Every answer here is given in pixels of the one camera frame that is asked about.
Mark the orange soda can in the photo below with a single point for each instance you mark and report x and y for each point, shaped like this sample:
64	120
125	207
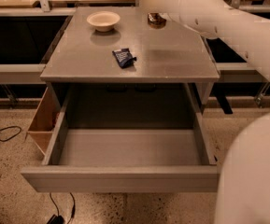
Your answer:
156	21

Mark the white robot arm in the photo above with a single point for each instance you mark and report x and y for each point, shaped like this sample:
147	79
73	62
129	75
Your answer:
244	187

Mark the grey cabinet with counter top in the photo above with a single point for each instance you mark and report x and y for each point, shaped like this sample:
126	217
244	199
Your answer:
172	65

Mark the open grey top drawer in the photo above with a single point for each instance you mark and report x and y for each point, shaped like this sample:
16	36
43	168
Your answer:
127	138

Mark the white bowl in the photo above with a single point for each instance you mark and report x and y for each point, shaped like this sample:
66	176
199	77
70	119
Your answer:
103	21

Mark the dark blue snack packet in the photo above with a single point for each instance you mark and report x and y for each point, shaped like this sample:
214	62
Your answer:
124	57

